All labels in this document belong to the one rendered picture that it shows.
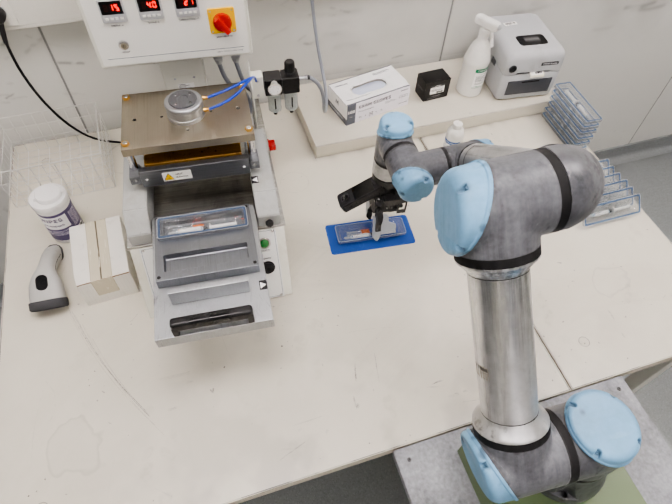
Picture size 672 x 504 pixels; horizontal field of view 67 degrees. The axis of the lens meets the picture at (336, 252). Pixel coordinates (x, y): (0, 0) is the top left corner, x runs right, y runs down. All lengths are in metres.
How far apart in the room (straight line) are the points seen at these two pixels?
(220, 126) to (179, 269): 0.31
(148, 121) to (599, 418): 1.01
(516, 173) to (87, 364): 0.99
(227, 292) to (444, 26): 1.23
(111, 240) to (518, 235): 0.97
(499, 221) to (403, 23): 1.23
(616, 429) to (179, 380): 0.84
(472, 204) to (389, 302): 0.66
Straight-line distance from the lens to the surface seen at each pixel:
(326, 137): 1.57
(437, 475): 1.14
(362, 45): 1.79
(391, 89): 1.65
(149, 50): 1.25
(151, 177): 1.16
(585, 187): 0.72
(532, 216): 0.68
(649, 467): 1.30
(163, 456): 1.16
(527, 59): 1.75
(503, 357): 0.77
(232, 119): 1.15
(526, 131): 1.80
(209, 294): 1.01
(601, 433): 0.91
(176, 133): 1.14
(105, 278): 1.28
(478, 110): 1.75
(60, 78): 1.71
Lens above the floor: 1.83
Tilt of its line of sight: 54 degrees down
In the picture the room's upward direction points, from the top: 3 degrees clockwise
